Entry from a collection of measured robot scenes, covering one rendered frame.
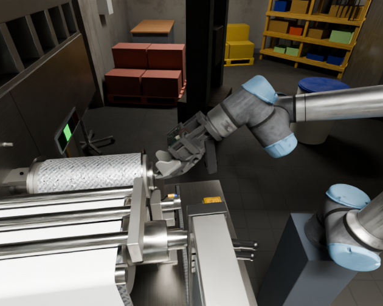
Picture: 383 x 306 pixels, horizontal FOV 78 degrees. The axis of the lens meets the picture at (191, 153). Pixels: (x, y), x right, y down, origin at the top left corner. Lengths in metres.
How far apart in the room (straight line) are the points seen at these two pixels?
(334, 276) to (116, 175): 0.87
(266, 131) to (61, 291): 0.46
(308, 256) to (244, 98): 0.63
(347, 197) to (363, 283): 1.35
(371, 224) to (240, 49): 5.33
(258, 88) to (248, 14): 6.35
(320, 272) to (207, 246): 0.81
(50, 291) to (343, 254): 0.68
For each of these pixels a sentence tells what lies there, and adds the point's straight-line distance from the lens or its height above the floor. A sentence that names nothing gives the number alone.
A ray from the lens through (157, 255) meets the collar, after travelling 0.38.
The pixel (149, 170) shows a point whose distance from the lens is 0.60.
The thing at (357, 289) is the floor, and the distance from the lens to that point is 2.13.
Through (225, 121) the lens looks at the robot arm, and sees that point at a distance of 0.54.
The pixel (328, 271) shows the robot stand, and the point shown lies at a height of 0.83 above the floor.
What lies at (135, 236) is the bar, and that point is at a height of 1.46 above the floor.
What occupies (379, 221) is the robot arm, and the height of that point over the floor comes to 1.20.
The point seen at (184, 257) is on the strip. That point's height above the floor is 0.90.
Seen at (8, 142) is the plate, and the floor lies 1.34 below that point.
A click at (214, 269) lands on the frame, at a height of 1.44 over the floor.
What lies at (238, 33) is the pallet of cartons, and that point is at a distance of 6.16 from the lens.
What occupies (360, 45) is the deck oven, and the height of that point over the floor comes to 0.83.
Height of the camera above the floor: 1.68
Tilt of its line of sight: 37 degrees down
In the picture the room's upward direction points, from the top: straight up
